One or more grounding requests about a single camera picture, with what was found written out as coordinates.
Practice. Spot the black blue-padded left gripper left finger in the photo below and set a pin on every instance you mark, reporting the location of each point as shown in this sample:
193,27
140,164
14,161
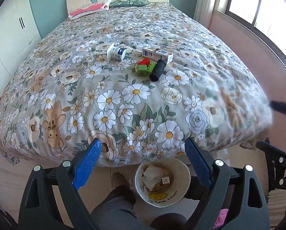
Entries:
39,210

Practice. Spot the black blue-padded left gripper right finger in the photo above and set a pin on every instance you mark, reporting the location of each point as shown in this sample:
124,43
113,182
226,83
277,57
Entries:
247,208

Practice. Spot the white red milk carton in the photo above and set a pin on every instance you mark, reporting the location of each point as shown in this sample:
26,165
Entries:
157,54

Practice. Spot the white smiley trash bin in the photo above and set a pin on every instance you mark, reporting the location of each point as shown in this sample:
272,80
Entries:
162,183

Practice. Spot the pink quilted jacket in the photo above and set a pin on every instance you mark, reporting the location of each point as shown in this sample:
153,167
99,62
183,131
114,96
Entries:
221,218

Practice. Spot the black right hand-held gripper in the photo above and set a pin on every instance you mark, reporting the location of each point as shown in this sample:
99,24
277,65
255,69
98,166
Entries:
275,158

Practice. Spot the person's dark trousers leg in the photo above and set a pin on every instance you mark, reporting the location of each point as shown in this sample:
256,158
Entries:
117,210

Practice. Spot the floral bed quilt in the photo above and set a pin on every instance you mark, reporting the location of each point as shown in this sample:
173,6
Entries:
66,93

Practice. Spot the black cylinder roller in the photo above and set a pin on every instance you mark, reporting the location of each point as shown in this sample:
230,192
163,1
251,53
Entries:
157,70

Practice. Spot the green studded toy brick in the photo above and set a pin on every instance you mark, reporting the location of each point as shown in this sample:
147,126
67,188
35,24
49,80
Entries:
151,66

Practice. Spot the white blue yogurt cup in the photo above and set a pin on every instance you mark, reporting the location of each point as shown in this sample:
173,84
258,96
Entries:
116,53

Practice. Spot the red toy brick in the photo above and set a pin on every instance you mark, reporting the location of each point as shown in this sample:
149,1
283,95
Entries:
144,61

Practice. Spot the white wardrobe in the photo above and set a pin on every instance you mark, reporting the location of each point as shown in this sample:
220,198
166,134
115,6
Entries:
18,36

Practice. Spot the pink white pillow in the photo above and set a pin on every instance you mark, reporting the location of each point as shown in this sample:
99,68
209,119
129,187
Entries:
90,9

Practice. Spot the beige curtain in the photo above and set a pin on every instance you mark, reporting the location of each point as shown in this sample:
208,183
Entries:
203,11

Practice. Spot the green floral pillow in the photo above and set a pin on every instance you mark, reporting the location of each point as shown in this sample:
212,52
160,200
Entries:
127,3

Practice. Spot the window with dark frame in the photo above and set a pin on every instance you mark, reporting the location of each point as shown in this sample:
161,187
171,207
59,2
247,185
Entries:
264,18

